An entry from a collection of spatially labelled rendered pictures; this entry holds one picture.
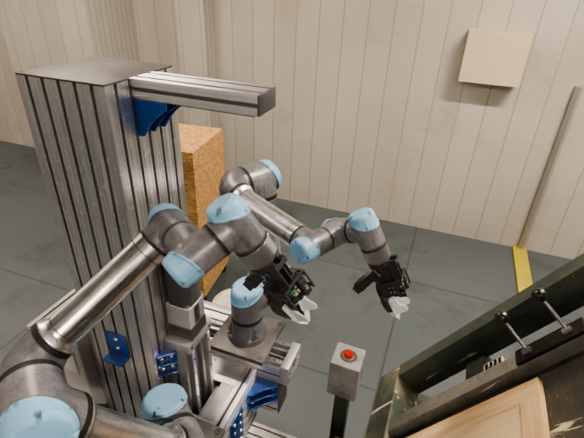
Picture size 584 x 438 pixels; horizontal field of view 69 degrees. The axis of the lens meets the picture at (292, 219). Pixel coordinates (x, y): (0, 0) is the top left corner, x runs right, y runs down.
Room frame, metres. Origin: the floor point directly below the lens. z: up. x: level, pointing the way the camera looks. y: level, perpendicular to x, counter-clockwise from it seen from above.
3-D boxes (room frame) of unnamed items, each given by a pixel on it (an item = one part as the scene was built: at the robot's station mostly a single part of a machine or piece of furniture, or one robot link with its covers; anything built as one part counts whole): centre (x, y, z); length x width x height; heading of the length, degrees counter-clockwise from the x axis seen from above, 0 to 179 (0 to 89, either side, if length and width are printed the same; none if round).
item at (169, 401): (0.73, 0.31, 1.20); 0.13 x 0.12 x 0.14; 35
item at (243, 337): (1.20, 0.15, 1.09); 0.15 x 0.15 x 0.10
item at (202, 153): (2.77, 0.78, 0.63); 0.50 x 0.42 x 1.25; 167
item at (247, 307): (1.21, 0.15, 1.20); 0.13 x 0.12 x 0.14; 135
